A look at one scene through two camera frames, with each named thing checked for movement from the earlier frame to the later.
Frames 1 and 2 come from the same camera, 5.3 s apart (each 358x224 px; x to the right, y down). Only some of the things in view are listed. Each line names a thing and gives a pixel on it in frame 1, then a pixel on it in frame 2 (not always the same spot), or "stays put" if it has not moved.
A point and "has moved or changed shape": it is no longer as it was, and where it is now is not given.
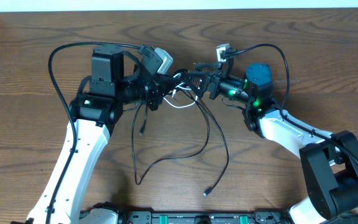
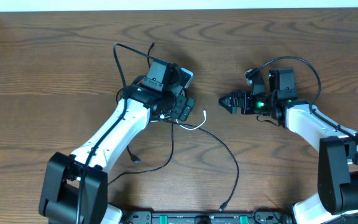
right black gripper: [205, 83] → [245, 97]
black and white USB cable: [174, 93] has moved or changed shape
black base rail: [262, 216] stays put
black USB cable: [192, 93] → [224, 205]
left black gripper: [154, 93] → [184, 107]
